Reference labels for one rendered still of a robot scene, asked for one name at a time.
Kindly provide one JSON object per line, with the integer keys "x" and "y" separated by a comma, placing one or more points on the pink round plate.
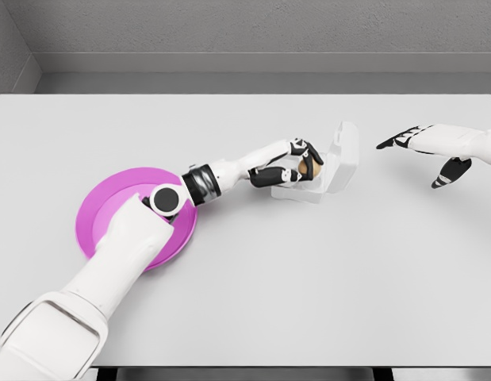
{"x": 106, "y": 198}

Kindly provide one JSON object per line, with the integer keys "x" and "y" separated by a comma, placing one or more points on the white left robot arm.
{"x": 122, "y": 254}

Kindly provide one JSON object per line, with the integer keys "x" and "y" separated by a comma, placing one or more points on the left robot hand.
{"x": 269, "y": 158}

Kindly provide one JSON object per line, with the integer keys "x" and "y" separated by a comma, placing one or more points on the white hinged egg box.
{"x": 340, "y": 166}

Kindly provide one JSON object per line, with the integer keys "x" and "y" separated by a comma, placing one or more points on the brown egg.
{"x": 311, "y": 168}

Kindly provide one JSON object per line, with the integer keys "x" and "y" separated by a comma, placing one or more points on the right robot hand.
{"x": 435, "y": 139}

